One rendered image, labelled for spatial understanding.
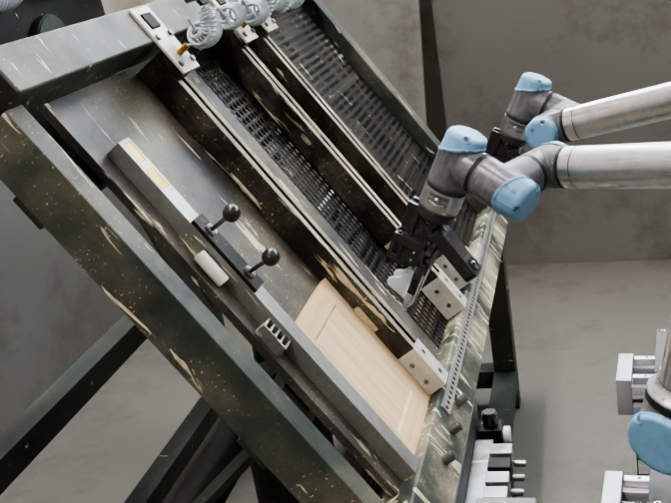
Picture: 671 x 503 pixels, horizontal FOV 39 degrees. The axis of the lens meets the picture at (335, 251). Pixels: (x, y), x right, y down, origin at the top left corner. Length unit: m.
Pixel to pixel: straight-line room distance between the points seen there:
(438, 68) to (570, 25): 0.75
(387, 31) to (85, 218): 3.54
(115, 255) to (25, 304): 3.09
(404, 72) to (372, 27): 0.30
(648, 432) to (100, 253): 1.01
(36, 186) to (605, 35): 3.93
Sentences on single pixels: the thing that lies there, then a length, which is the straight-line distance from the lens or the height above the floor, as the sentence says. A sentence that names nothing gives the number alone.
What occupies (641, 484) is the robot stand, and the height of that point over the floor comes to 0.99.
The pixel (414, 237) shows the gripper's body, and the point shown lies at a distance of 1.73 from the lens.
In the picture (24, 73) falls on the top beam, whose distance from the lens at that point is 1.85.
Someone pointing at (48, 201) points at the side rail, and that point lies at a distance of 1.83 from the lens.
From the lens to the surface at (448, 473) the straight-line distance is 2.24.
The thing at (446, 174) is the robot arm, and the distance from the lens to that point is 1.65.
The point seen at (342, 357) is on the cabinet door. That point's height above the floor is 1.11.
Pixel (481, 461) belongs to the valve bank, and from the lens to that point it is 2.45.
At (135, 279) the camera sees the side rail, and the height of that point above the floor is 1.49.
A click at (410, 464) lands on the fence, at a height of 0.92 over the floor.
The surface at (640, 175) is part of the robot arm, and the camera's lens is 1.61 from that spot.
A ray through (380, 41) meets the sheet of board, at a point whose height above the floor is 1.43.
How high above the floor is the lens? 2.05
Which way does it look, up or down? 19 degrees down
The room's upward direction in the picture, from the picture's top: 10 degrees counter-clockwise
